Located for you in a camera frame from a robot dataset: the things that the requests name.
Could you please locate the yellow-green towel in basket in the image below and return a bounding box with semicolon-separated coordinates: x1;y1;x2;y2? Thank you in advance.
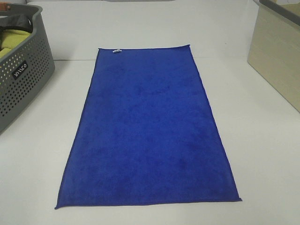
0;30;31;58

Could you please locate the grey perforated laundry basket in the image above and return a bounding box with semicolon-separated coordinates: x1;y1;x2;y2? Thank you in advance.
0;3;55;132

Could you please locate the beige storage box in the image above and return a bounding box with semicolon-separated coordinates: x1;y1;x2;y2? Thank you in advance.
247;0;300;110

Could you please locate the blue microfibre towel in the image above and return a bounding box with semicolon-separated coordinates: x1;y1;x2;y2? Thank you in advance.
56;45;240;209

